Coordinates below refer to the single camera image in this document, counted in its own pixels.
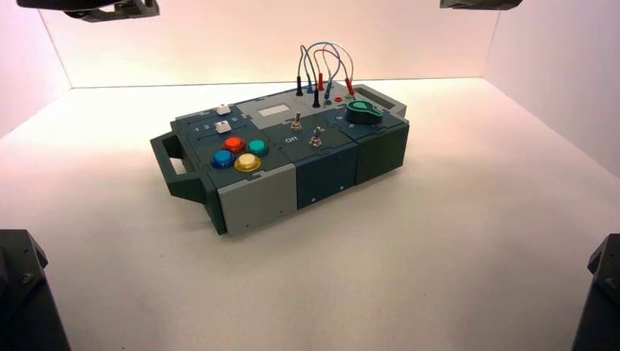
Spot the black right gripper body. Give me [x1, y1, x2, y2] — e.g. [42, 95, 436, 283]
[439, 0, 524, 11]

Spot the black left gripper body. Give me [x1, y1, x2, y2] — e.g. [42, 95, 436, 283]
[65, 0, 161, 23]

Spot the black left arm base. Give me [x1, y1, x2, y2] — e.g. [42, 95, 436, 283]
[0, 229, 72, 351]

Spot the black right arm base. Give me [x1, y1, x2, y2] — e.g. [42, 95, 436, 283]
[571, 233, 620, 351]

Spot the green rotary knob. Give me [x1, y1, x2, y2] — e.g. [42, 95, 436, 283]
[345, 100, 384, 126]

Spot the red round push button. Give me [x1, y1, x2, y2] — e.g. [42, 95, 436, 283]
[222, 136, 247, 155]

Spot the white display window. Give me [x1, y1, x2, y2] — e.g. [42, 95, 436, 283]
[257, 104, 290, 118]

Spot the blue round push button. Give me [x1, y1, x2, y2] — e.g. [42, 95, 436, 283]
[211, 149, 236, 170]

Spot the yellow round push button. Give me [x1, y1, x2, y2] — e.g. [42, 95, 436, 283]
[234, 153, 262, 174]

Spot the grey and teal control box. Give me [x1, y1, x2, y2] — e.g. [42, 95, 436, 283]
[150, 83, 410, 238]

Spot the red plug jumper cable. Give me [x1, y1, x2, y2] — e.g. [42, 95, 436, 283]
[312, 47, 356, 97]

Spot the black plug jumper cable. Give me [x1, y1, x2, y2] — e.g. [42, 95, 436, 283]
[295, 44, 322, 109]

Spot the blue plug jumper cable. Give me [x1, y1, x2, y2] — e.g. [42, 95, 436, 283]
[306, 41, 346, 100]

